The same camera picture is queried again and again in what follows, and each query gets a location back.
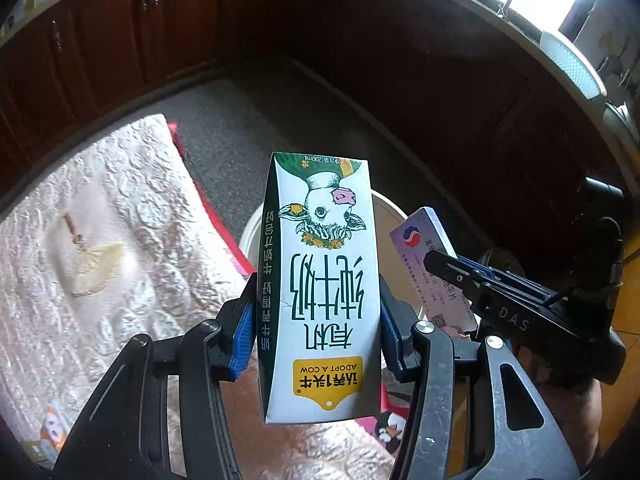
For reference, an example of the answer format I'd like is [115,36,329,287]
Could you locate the blue white medicine box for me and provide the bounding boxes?
[388,206,478,338]

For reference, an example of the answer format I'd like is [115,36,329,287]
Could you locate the green white milk carton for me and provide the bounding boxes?
[256,152,381,425]

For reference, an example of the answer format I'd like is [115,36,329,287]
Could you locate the white paper trash bucket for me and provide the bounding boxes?
[238,188,469,476]

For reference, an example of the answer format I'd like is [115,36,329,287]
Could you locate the dark red kitchen cabinets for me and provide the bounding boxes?
[0,0,626,212]

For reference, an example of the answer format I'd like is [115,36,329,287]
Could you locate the right human hand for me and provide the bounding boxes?
[518,347,602,469]

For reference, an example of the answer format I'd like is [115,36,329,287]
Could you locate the embossed beige tablecloth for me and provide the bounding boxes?
[0,112,396,480]

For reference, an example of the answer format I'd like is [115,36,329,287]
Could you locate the orange white snack wrapper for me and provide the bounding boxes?
[23,404,70,469]

